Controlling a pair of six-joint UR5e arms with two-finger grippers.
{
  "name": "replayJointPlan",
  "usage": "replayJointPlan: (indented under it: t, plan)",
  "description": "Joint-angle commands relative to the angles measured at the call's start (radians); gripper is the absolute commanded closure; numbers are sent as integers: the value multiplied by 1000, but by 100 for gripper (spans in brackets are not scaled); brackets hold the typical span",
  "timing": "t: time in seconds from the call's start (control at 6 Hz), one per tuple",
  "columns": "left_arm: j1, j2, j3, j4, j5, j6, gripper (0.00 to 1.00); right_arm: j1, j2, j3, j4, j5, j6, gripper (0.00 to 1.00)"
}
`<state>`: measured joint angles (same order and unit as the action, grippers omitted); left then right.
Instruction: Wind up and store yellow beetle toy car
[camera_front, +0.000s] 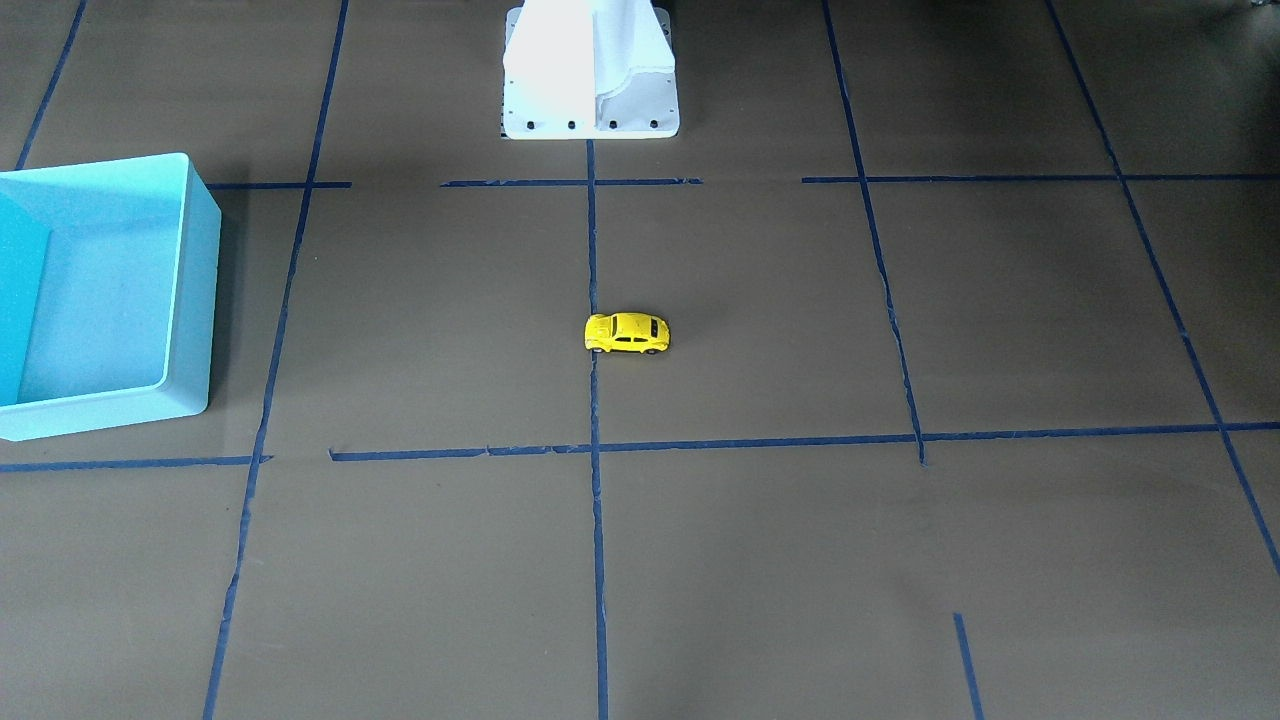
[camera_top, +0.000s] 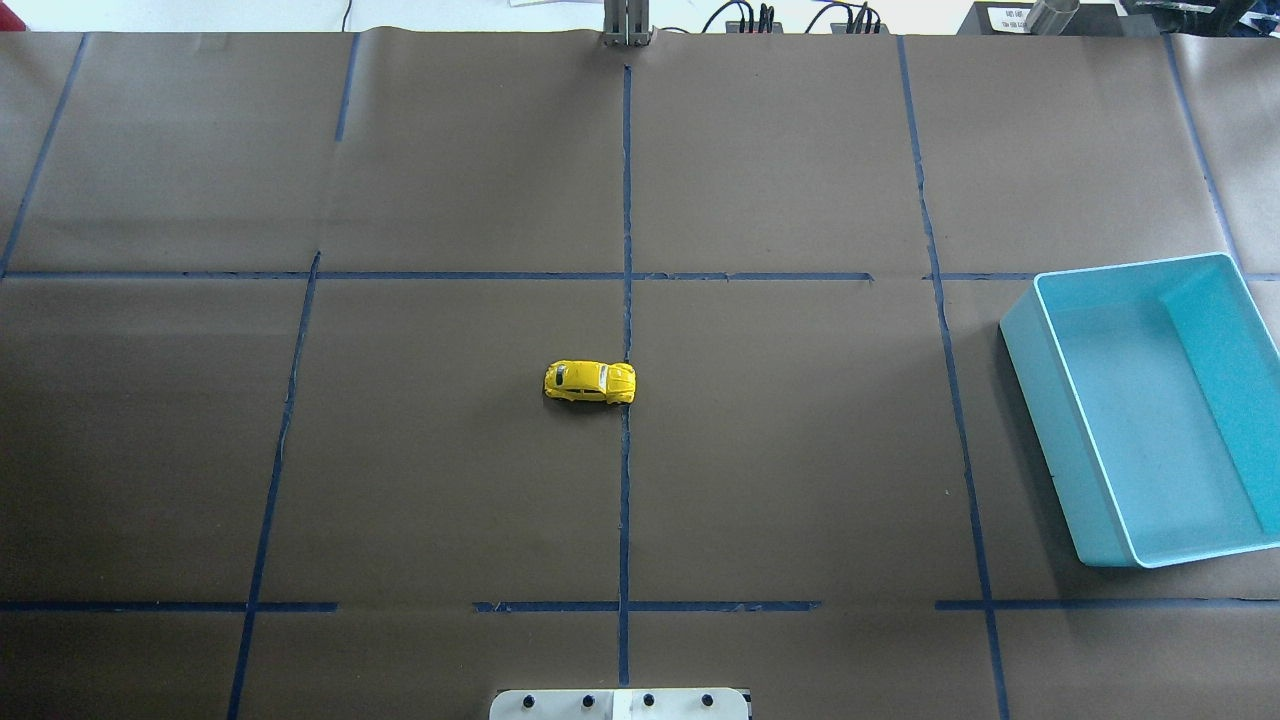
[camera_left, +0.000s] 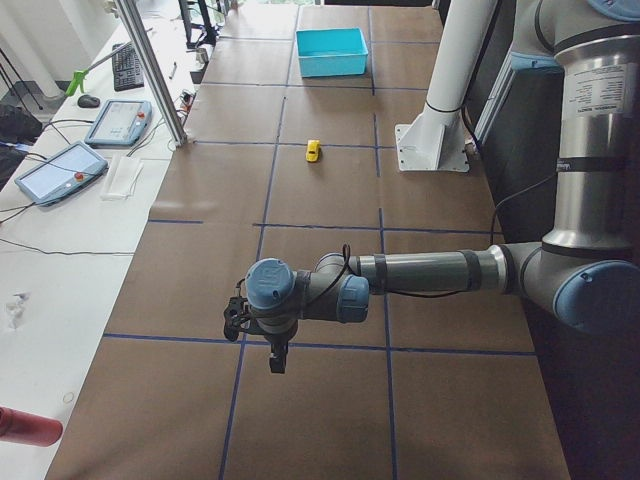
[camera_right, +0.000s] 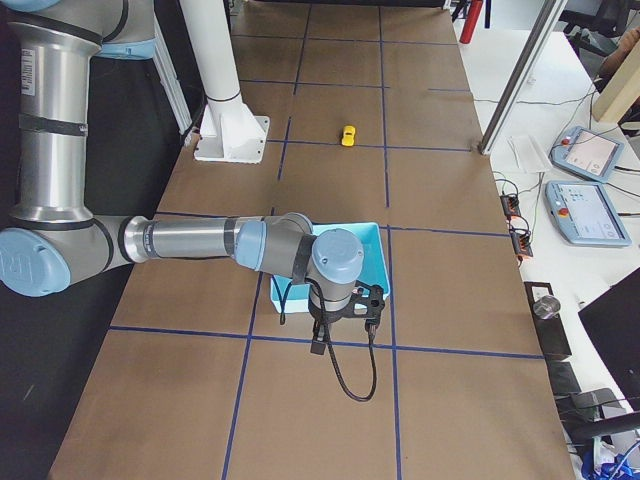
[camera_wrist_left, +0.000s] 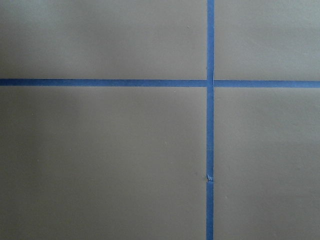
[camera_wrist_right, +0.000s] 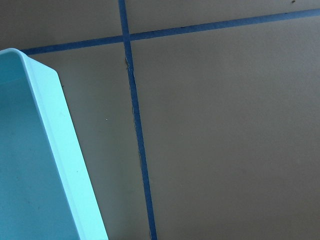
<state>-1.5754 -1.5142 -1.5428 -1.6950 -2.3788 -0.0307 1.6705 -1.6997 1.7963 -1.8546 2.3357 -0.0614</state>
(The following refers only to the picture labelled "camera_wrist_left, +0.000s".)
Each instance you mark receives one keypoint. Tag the blue tape strip lengthwise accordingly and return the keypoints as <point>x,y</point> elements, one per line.
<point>210,122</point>

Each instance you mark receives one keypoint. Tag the blue tape strip crosswise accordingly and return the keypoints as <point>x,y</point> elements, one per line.
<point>159,83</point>

